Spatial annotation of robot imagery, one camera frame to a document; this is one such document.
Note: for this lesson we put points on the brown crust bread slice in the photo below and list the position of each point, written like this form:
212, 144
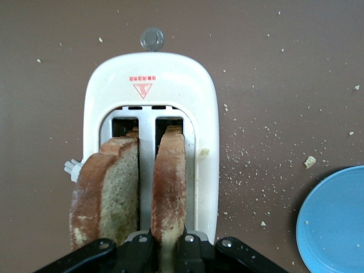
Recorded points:
170, 182
113, 187

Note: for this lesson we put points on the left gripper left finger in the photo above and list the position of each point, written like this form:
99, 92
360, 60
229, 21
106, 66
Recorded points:
139, 253

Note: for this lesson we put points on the pale bread crumb chunk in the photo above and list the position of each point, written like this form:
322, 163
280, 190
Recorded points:
310, 162
204, 152

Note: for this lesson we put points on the blue plate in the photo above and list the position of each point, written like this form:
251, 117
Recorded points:
332, 221

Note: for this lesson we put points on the white toaster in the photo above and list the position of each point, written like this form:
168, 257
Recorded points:
148, 85

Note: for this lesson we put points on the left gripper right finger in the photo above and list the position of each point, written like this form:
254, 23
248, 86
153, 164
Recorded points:
193, 253

